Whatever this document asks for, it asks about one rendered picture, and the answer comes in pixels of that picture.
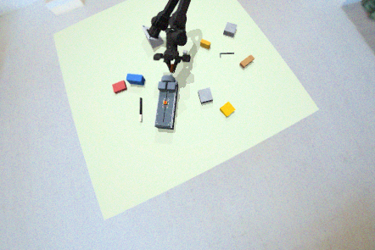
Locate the blue block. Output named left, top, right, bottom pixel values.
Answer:
left=126, top=74, right=145, bottom=86

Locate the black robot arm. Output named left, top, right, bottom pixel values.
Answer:
left=146, top=0, right=191, bottom=60

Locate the yellow square block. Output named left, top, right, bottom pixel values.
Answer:
left=220, top=102, right=236, bottom=117

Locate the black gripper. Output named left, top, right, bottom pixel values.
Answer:
left=153, top=43, right=191, bottom=74

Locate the red rectangular block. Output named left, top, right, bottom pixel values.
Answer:
left=112, top=81, right=127, bottom=93

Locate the small yellow block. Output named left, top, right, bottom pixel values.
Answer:
left=200, top=38, right=211, bottom=49

